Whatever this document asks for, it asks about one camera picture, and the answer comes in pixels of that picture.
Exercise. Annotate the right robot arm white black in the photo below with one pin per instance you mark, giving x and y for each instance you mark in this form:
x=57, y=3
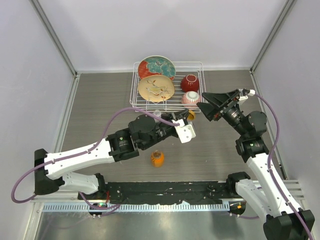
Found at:
x=282, y=216

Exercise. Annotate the beige bird plate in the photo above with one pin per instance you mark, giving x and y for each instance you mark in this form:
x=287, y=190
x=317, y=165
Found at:
x=156, y=88

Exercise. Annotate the orange bottle cap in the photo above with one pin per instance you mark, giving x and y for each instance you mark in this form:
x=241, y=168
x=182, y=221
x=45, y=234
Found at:
x=191, y=116

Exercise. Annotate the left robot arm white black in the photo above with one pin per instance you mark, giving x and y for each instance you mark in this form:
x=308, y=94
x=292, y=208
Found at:
x=57, y=171

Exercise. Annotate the red teal floral plate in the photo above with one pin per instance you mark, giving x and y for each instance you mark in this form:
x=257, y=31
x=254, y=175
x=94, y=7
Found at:
x=156, y=65

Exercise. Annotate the red bowl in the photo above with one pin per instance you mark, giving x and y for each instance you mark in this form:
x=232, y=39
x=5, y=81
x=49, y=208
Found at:
x=190, y=83

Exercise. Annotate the orange juice bottle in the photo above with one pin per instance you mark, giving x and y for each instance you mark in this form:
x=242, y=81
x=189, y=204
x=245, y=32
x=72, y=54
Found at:
x=157, y=158

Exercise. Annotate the white slotted cable duct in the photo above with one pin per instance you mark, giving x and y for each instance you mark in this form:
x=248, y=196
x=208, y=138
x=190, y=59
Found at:
x=139, y=208

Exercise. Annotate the pink patterned bowl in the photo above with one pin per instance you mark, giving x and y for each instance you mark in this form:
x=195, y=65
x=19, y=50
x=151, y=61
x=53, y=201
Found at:
x=190, y=99

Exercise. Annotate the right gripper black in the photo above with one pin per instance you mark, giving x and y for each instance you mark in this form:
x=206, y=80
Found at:
x=221, y=99

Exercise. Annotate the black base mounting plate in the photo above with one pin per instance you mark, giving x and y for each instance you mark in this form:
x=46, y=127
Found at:
x=163, y=193

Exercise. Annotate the white wire dish rack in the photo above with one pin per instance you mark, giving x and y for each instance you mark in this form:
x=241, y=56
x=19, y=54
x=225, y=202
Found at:
x=183, y=68

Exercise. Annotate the clear plastic water bottle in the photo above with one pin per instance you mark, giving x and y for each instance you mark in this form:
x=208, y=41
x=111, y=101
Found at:
x=157, y=113

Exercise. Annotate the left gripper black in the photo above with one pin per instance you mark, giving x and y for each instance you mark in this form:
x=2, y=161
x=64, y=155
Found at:
x=182, y=115

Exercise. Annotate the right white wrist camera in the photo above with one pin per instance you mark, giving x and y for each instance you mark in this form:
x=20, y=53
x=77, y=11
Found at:
x=244, y=94

